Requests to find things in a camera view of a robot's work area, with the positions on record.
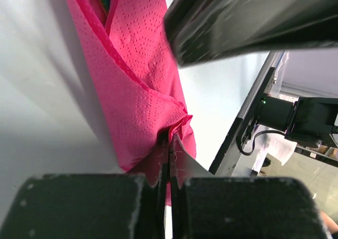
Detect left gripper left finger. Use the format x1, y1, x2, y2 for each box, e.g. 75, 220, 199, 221
1, 138, 169, 238

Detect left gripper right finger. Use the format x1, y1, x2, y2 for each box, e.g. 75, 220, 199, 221
168, 135, 330, 238

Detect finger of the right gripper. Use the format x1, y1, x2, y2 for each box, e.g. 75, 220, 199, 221
164, 0, 337, 66

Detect magenta paper napkin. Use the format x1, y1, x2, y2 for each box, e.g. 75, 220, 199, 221
66, 0, 196, 171

